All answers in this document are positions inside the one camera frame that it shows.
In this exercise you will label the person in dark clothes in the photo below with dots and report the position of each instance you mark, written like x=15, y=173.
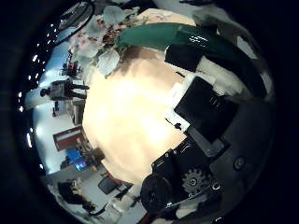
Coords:
x=62, y=89

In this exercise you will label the clutter of items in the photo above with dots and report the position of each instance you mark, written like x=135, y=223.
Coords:
x=162, y=35

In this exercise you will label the red brown wall cabinet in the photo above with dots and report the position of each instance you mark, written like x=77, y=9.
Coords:
x=67, y=138

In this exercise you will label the blue lit computer monitor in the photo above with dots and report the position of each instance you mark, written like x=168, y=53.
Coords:
x=74, y=157

